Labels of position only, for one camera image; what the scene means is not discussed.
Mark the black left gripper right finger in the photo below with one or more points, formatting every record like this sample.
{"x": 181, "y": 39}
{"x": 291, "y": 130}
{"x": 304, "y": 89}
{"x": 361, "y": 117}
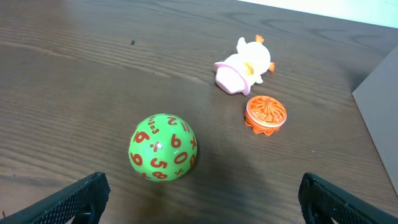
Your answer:
{"x": 323, "y": 202}

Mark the pink and white duck toy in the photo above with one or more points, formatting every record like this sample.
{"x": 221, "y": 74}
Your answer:
{"x": 240, "y": 71}

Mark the white cardboard box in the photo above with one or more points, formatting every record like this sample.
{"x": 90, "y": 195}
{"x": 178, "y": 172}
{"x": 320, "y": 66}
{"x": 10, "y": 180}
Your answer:
{"x": 376, "y": 99}

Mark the orange round spinner toy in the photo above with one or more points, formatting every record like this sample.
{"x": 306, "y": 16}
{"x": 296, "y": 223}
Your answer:
{"x": 264, "y": 114}

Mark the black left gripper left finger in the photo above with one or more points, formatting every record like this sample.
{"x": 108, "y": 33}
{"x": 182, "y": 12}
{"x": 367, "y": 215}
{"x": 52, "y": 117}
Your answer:
{"x": 81, "y": 202}

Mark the green ball with red numbers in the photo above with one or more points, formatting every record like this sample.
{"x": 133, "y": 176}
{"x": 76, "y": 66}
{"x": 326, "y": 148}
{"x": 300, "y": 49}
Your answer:
{"x": 163, "y": 147}

